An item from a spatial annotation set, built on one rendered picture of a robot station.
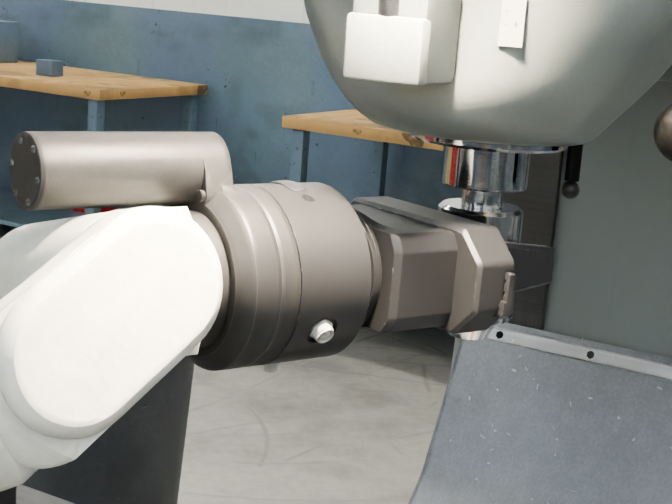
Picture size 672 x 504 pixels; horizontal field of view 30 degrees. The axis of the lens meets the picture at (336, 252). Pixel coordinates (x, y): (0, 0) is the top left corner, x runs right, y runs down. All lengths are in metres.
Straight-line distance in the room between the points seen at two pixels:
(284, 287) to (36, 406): 0.13
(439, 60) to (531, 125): 0.06
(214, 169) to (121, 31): 5.73
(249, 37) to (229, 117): 0.39
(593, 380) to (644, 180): 0.17
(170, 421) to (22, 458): 2.15
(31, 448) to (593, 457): 0.64
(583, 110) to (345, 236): 0.13
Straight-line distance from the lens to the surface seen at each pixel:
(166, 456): 2.69
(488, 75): 0.59
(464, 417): 1.10
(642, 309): 1.07
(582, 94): 0.61
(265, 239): 0.57
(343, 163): 5.61
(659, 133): 0.58
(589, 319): 1.09
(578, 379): 1.08
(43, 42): 6.65
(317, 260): 0.58
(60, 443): 0.51
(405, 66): 0.57
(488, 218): 0.68
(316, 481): 3.62
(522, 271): 0.68
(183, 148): 0.58
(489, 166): 0.67
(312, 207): 0.59
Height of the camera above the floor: 1.38
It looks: 12 degrees down
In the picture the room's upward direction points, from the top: 4 degrees clockwise
